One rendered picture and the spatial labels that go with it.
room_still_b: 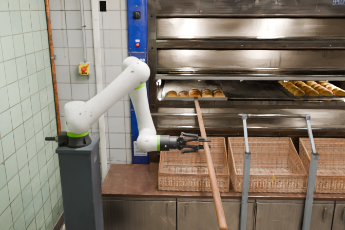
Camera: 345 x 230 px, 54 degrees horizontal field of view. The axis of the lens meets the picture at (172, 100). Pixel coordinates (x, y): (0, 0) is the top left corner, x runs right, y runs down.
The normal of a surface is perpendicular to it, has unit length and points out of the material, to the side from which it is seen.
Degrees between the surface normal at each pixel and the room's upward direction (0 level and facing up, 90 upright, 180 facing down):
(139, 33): 90
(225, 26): 70
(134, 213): 90
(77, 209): 90
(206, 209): 90
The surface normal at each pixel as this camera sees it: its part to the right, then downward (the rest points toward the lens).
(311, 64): -0.03, -0.07
